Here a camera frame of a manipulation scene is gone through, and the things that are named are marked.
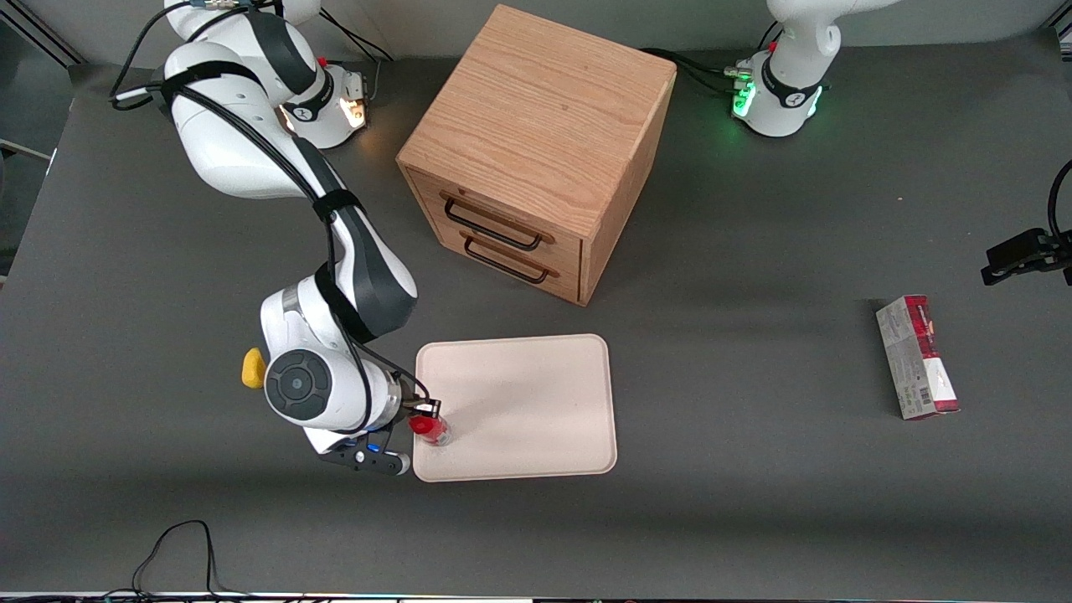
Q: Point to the red grey carton box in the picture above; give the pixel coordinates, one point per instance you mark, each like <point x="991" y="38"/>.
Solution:
<point x="917" y="356"/>

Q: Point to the beige plastic tray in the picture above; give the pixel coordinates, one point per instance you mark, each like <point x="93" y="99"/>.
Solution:
<point x="528" y="406"/>

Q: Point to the wooden drawer cabinet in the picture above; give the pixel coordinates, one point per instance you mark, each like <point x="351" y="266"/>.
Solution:
<point x="536" y="117"/>

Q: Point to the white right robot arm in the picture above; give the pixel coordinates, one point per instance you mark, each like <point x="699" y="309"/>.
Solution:
<point x="243" y="142"/>

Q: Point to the red coke bottle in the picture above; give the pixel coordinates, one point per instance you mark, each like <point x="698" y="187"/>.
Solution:
<point x="430" y="430"/>

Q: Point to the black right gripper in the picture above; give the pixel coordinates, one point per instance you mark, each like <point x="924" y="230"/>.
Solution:
<point x="414" y="408"/>

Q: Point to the yellow sponge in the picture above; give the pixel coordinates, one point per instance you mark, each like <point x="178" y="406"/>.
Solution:
<point x="251" y="368"/>

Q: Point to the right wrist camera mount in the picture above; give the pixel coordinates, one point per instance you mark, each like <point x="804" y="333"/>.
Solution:
<point x="368" y="456"/>

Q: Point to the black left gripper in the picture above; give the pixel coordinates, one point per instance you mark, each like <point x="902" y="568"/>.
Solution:
<point x="1023" y="254"/>

